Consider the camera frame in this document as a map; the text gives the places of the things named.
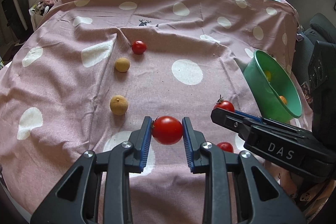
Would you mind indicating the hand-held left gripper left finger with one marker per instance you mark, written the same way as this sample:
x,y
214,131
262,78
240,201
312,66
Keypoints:
x,y
145,145

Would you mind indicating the red tomato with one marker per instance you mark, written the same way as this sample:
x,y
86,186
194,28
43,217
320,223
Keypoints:
x,y
139,47
225,146
167,130
224,105

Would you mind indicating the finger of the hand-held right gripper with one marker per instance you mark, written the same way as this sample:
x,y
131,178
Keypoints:
x,y
249,116
231,123

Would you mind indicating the large green tomato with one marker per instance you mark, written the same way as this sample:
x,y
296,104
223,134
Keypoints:
x,y
267,75

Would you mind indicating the pink polka-dot cloth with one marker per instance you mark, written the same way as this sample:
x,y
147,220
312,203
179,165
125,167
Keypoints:
x,y
162,29

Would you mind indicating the green plastic bowl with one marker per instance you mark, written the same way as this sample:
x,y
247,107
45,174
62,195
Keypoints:
x,y
262,98

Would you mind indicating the orange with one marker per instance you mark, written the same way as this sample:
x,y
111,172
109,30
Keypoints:
x,y
283,100

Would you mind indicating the tan longan fruit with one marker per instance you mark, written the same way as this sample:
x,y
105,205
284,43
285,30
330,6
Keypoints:
x,y
122,64
118,105

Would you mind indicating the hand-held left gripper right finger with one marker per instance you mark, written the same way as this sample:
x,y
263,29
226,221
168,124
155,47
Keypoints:
x,y
188,145

